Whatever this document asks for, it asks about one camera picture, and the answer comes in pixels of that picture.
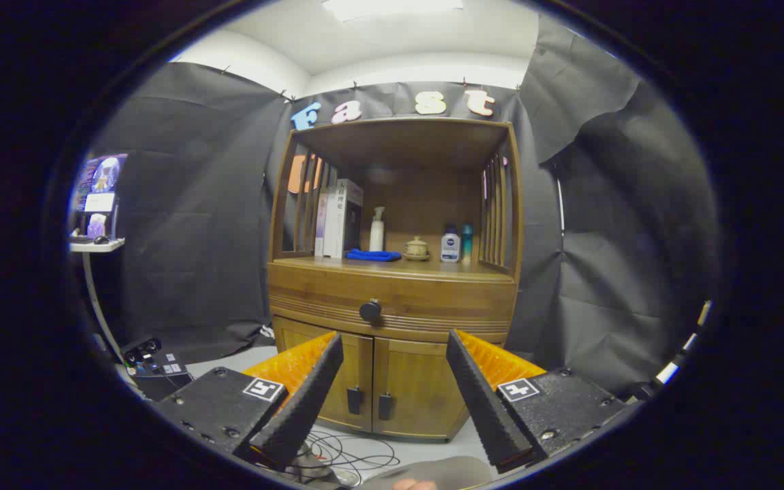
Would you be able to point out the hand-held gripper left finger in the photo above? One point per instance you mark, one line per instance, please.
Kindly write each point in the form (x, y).
(307, 401)

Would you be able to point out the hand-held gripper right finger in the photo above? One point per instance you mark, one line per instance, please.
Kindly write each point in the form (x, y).
(484, 408)

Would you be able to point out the wooden drawer with black knob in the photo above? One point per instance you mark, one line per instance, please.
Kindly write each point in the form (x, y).
(433, 299)

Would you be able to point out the wooden cabinet door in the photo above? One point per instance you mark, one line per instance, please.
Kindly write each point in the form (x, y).
(412, 381)
(359, 354)

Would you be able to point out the wooden countertop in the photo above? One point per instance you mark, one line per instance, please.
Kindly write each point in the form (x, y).
(426, 267)

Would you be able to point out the wooden cabinet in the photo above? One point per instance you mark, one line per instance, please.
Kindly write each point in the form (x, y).
(426, 197)

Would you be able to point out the person's grey trouser leg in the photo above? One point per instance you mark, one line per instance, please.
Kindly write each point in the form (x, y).
(446, 473)

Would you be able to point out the black device box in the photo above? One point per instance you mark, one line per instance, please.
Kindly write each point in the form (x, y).
(160, 381)

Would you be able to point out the blue cloth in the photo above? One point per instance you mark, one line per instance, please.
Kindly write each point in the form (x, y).
(373, 256)

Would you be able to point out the white lotion bottle blue cap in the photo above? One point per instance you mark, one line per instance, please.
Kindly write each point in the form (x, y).
(450, 248)

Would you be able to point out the teal bottle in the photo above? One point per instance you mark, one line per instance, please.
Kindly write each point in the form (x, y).
(467, 241)

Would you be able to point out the beige lidded teacup with saucer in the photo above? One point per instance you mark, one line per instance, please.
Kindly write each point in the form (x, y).
(416, 249)

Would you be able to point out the thin pale purple book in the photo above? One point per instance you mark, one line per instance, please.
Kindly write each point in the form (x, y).
(320, 224)

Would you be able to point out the white pump bottle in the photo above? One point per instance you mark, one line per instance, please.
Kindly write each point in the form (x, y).
(377, 237)

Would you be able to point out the thick white book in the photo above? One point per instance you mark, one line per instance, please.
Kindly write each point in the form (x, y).
(337, 218)

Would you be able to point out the white and black pole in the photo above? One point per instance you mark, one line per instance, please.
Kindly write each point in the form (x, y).
(667, 372)

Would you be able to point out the white side table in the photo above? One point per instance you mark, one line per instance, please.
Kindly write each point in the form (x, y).
(96, 246)

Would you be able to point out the computer monitor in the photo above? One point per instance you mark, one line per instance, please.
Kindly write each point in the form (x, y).
(101, 180)

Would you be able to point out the ceiling light panel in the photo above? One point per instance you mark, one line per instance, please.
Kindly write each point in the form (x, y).
(392, 8)

